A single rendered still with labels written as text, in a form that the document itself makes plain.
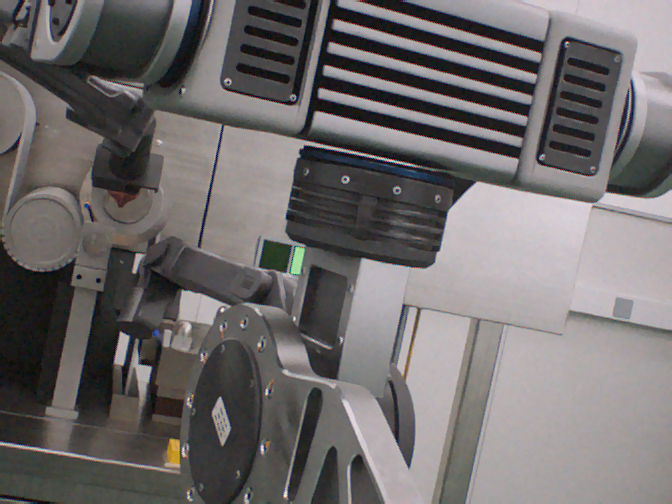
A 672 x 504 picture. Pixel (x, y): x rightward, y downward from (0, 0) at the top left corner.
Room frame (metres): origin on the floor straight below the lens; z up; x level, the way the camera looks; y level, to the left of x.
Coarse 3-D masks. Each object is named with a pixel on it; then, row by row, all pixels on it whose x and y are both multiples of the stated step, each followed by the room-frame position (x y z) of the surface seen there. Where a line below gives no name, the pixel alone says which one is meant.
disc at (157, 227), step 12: (84, 180) 2.07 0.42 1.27; (168, 180) 2.09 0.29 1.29; (84, 192) 2.07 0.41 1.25; (168, 192) 2.09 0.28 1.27; (168, 204) 2.09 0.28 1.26; (84, 216) 2.07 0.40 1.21; (168, 216) 2.09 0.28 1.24; (156, 228) 2.09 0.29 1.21; (120, 240) 2.08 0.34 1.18; (132, 240) 2.08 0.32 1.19; (144, 240) 2.09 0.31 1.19
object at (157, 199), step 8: (96, 192) 2.06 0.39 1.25; (152, 192) 2.08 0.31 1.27; (160, 192) 2.08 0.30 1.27; (96, 200) 2.06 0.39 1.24; (152, 200) 2.08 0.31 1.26; (160, 200) 2.08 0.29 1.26; (96, 208) 2.06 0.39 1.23; (152, 208) 2.08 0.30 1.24; (160, 208) 2.08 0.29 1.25; (96, 216) 2.06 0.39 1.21; (104, 216) 2.07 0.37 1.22; (152, 216) 2.08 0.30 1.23; (112, 224) 2.07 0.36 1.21; (120, 224) 2.07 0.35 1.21; (128, 224) 2.07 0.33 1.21; (136, 224) 2.08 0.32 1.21; (144, 224) 2.08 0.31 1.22; (152, 224) 2.08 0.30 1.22; (120, 232) 2.07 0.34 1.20; (128, 232) 2.08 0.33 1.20; (136, 232) 2.08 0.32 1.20
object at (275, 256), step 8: (264, 248) 2.45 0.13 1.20; (272, 248) 2.45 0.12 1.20; (280, 248) 2.45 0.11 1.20; (288, 248) 2.46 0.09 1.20; (264, 256) 2.45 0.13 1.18; (272, 256) 2.45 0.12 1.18; (280, 256) 2.45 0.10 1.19; (288, 256) 2.46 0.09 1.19; (264, 264) 2.45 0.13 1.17; (272, 264) 2.45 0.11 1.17; (280, 264) 2.45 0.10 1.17
